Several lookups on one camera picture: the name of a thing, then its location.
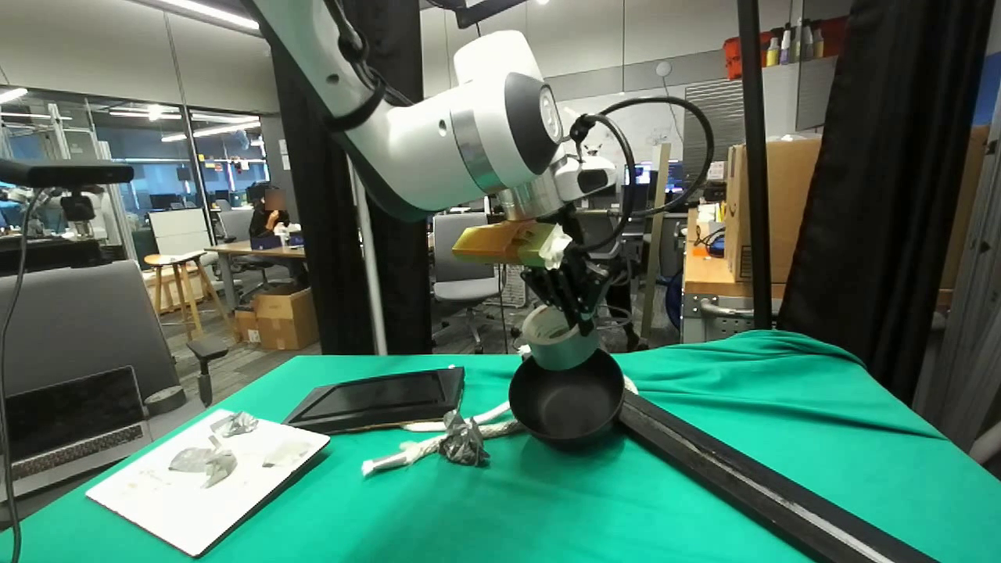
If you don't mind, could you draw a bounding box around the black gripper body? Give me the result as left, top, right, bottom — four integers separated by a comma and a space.
521, 241, 607, 304

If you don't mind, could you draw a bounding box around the grey masking tape roll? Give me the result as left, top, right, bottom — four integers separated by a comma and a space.
520, 304, 597, 373

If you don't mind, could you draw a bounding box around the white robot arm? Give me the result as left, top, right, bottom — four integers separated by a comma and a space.
250, 0, 597, 325

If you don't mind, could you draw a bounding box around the black bowl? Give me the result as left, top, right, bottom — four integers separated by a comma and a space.
507, 350, 624, 451

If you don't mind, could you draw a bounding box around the grey office chair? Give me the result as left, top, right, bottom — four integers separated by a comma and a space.
433, 214, 507, 352

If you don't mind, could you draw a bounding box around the crumpled grey foil piece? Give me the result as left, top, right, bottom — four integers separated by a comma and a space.
441, 413, 488, 465

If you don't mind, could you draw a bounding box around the green table cloth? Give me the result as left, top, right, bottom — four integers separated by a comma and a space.
4, 330, 1001, 563

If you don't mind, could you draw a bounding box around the cardboard box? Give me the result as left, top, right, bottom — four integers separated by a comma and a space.
726, 135, 820, 298

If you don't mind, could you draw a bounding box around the black curtain right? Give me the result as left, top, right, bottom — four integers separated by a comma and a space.
778, 0, 998, 401

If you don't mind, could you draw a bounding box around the black curtain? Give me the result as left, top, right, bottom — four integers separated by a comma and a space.
273, 0, 433, 352
778, 0, 998, 401

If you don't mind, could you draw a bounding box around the seated person in background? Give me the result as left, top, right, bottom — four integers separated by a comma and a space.
246, 181, 292, 251

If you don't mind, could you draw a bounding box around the black curtain centre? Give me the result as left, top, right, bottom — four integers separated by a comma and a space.
273, 0, 433, 352

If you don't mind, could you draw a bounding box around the long black bar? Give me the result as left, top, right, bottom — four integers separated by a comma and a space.
618, 395, 933, 563

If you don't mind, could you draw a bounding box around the black vertical pole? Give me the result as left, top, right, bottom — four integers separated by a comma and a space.
734, 0, 776, 328

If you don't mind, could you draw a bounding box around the white printed paper sheet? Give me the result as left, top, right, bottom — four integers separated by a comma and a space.
89, 411, 328, 558

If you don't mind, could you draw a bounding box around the black laptop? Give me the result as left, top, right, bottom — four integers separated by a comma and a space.
9, 365, 150, 498

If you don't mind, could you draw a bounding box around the yellow wrist camera block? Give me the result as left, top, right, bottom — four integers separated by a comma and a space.
450, 218, 571, 265

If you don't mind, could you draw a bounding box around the white braided rope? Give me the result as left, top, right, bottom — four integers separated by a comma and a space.
359, 398, 524, 482

